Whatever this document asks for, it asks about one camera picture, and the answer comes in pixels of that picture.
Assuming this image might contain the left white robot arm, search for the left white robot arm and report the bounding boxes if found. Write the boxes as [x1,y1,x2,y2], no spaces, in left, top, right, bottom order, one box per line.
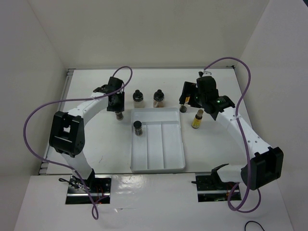
[49,77,125,193]

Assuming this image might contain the black cap spice jar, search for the black cap spice jar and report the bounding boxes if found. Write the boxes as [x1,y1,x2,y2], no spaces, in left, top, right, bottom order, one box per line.
[133,121,142,136]

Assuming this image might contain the dark spice jar black lid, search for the dark spice jar black lid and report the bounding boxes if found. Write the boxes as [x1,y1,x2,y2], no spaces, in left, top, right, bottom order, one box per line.
[115,112,124,121]

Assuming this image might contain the white compartment organizer tray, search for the white compartment organizer tray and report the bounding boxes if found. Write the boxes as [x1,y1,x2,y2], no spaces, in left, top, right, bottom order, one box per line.
[130,107,186,174]

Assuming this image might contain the round stopper bottle white powder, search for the round stopper bottle white powder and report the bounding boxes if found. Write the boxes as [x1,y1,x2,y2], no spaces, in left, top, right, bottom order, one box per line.
[132,90,145,108]

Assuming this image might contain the round stopper bottle brown spice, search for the round stopper bottle brown spice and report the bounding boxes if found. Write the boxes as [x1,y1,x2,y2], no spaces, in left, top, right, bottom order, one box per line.
[153,89,165,108]

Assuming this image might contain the thin black cable loop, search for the thin black cable loop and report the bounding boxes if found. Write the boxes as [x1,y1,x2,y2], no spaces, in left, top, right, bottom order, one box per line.
[244,220,265,231]

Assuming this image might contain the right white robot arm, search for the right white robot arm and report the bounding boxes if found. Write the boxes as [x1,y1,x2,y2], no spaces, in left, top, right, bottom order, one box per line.
[179,76,284,191]

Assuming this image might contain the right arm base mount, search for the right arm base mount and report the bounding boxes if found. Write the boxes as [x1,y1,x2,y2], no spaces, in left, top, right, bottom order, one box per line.
[191,174,235,203]

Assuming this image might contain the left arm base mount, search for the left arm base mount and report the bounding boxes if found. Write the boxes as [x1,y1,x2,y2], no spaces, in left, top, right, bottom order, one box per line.
[58,175,112,205]

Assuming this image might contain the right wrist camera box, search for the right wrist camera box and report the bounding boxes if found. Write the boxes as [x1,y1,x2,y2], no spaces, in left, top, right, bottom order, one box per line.
[198,70,212,77]

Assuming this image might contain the tall gold band grinder bottle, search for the tall gold band grinder bottle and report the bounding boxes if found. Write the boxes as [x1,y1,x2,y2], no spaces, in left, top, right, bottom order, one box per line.
[180,95,190,113]

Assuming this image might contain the yellow label cork top bottle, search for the yellow label cork top bottle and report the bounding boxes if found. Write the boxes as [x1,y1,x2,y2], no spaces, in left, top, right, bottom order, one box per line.
[192,109,204,129]

